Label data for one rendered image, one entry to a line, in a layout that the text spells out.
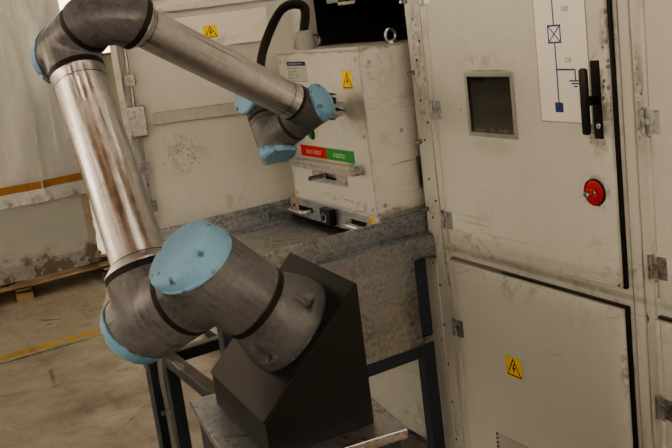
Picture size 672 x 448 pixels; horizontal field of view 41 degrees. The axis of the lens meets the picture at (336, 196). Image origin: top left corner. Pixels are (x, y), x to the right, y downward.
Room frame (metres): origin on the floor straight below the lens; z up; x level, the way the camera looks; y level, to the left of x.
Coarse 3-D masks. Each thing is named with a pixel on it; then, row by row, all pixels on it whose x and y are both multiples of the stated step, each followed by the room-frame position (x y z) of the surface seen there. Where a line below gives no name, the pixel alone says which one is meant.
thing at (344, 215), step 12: (300, 204) 2.79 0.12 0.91; (312, 204) 2.72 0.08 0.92; (324, 204) 2.65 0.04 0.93; (312, 216) 2.72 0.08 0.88; (336, 216) 2.59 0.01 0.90; (348, 216) 2.53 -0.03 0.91; (360, 216) 2.47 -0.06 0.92; (372, 216) 2.42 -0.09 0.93; (384, 216) 2.40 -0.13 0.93; (348, 228) 2.54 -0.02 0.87
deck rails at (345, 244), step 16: (256, 208) 2.80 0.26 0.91; (272, 208) 2.83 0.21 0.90; (224, 224) 2.75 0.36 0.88; (240, 224) 2.77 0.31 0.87; (256, 224) 2.80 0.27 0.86; (272, 224) 2.80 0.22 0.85; (384, 224) 2.38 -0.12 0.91; (400, 224) 2.41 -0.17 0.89; (416, 224) 2.43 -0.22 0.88; (320, 240) 2.28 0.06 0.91; (336, 240) 2.31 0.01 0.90; (352, 240) 2.33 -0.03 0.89; (368, 240) 2.35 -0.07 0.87; (384, 240) 2.38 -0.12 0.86; (400, 240) 2.40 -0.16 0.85; (272, 256) 2.21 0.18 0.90; (304, 256) 2.26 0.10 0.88; (320, 256) 2.28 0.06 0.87; (336, 256) 2.30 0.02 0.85
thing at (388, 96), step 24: (336, 48) 2.51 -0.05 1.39; (360, 48) 2.42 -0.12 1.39; (384, 48) 2.45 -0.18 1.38; (408, 48) 2.49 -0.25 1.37; (360, 72) 2.41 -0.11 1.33; (384, 72) 2.45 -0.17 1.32; (384, 96) 2.44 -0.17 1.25; (408, 96) 2.48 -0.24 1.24; (384, 120) 2.44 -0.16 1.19; (408, 120) 2.48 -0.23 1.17; (384, 144) 2.44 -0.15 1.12; (408, 144) 2.47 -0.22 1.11; (384, 168) 2.43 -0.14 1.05; (408, 168) 2.47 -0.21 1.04; (384, 192) 2.43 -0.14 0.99; (408, 192) 2.47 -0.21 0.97
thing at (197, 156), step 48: (240, 0) 2.97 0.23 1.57; (240, 48) 3.00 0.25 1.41; (288, 48) 3.01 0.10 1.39; (144, 96) 2.97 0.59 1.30; (192, 96) 2.98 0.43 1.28; (144, 144) 2.97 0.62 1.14; (192, 144) 2.98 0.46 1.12; (240, 144) 2.99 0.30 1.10; (192, 192) 2.98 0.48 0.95; (240, 192) 2.99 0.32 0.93; (288, 192) 3.00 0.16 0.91
